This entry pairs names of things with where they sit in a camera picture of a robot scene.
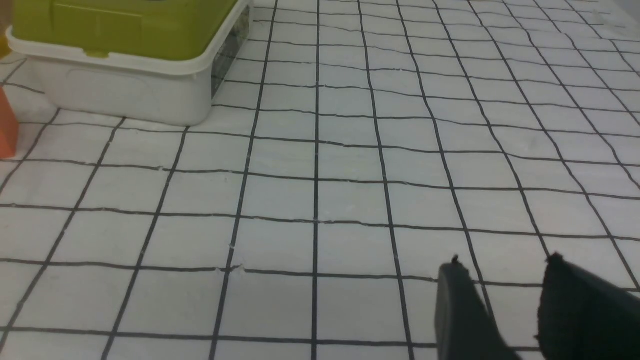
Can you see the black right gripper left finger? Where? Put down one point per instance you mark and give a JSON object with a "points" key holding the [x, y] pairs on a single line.
{"points": [[463, 327]]}

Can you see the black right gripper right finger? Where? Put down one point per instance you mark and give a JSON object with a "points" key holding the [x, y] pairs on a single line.
{"points": [[584, 317]]}

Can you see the white box with green lid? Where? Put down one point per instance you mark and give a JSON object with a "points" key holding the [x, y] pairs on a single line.
{"points": [[160, 61]]}

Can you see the white black grid tablecloth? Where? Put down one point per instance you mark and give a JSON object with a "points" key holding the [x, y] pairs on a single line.
{"points": [[354, 147]]}

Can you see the orange red toy mango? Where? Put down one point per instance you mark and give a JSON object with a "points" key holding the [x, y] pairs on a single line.
{"points": [[9, 128]]}

